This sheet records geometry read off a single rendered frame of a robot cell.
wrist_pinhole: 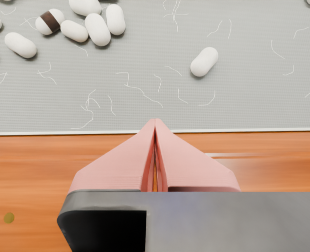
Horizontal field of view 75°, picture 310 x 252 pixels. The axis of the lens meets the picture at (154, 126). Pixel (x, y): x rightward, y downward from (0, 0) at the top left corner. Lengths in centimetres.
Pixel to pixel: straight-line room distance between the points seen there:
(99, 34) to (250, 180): 20
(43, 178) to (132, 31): 18
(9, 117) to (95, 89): 9
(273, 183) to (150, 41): 18
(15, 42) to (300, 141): 29
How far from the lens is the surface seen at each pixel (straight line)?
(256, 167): 19
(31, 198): 20
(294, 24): 30
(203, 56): 22
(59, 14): 27
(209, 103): 22
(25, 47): 26
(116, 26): 24
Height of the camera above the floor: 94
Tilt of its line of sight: 77 degrees down
